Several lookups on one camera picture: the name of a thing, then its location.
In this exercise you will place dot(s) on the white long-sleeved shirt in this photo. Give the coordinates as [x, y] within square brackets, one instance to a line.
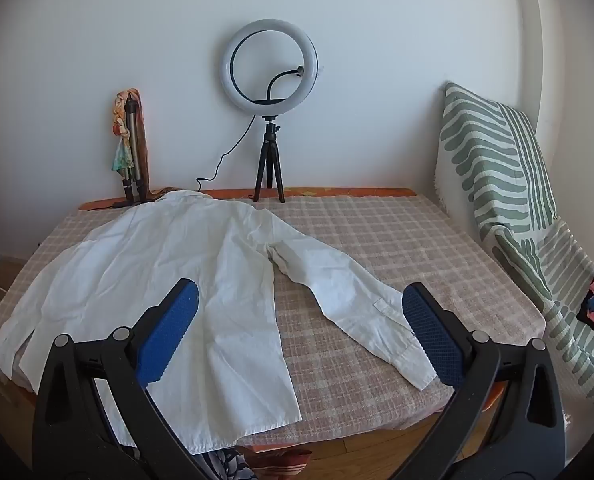
[177, 250]

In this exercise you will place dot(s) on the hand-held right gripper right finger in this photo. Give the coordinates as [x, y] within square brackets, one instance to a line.
[432, 335]

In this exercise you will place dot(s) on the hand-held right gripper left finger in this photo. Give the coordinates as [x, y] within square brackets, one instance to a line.
[169, 330]

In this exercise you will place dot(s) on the brown cloth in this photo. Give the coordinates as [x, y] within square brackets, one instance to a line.
[146, 160]

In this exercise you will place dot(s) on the folded grey tripod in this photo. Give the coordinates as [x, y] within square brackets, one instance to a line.
[134, 130]

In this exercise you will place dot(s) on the colourful knotted scarf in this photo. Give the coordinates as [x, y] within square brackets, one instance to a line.
[119, 125]

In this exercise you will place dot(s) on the black gooseneck phone holder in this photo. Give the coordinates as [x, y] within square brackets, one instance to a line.
[276, 80]

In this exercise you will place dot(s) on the green patterned throw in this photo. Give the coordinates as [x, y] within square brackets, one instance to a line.
[482, 160]

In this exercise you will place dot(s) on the beige checked blanket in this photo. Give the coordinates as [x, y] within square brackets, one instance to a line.
[377, 240]

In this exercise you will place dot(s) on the person's striped clothing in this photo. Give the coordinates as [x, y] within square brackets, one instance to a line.
[227, 467]

